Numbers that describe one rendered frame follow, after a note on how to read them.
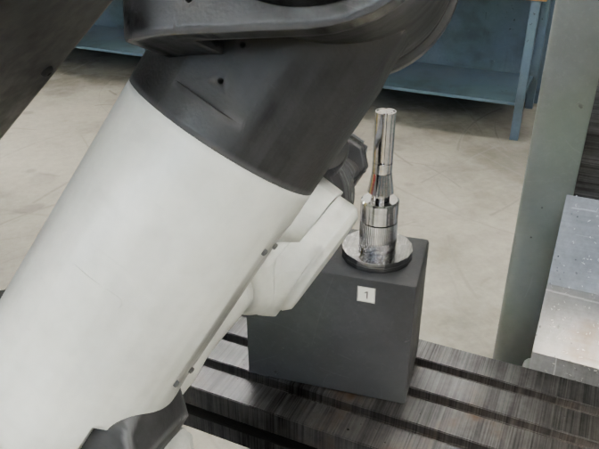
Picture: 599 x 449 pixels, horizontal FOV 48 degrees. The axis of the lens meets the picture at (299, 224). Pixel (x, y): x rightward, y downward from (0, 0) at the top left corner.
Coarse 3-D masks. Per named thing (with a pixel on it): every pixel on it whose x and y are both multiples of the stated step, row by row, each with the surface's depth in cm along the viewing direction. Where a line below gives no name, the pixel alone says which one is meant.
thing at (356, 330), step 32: (352, 256) 83; (384, 256) 83; (416, 256) 86; (320, 288) 84; (352, 288) 82; (384, 288) 81; (416, 288) 80; (256, 320) 89; (288, 320) 87; (320, 320) 86; (352, 320) 84; (384, 320) 83; (416, 320) 87; (256, 352) 92; (288, 352) 90; (320, 352) 88; (352, 352) 87; (384, 352) 85; (416, 352) 97; (320, 384) 91; (352, 384) 89; (384, 384) 88
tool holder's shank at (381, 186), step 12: (384, 108) 78; (384, 120) 76; (384, 132) 77; (384, 144) 78; (384, 156) 78; (372, 168) 80; (384, 168) 79; (372, 180) 80; (384, 180) 80; (372, 192) 81; (384, 192) 80
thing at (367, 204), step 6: (366, 198) 82; (390, 198) 82; (396, 198) 82; (366, 204) 81; (372, 204) 81; (378, 204) 81; (384, 204) 81; (390, 204) 81; (396, 204) 81; (366, 210) 81; (372, 210) 81; (378, 210) 80; (384, 210) 80; (390, 210) 81; (396, 210) 81
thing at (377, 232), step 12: (360, 216) 83; (372, 216) 81; (384, 216) 81; (396, 216) 82; (360, 228) 84; (372, 228) 82; (384, 228) 82; (396, 228) 83; (360, 240) 84; (372, 240) 82; (384, 240) 82; (396, 240) 84; (372, 252) 83; (384, 252) 83
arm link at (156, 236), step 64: (128, 128) 25; (64, 192) 28; (128, 192) 25; (192, 192) 25; (256, 192) 25; (64, 256) 26; (128, 256) 25; (192, 256) 26; (256, 256) 27; (0, 320) 28; (64, 320) 26; (128, 320) 26; (192, 320) 27; (0, 384) 27; (64, 384) 27; (128, 384) 27; (0, 448) 28; (64, 448) 28; (128, 448) 28; (192, 448) 35
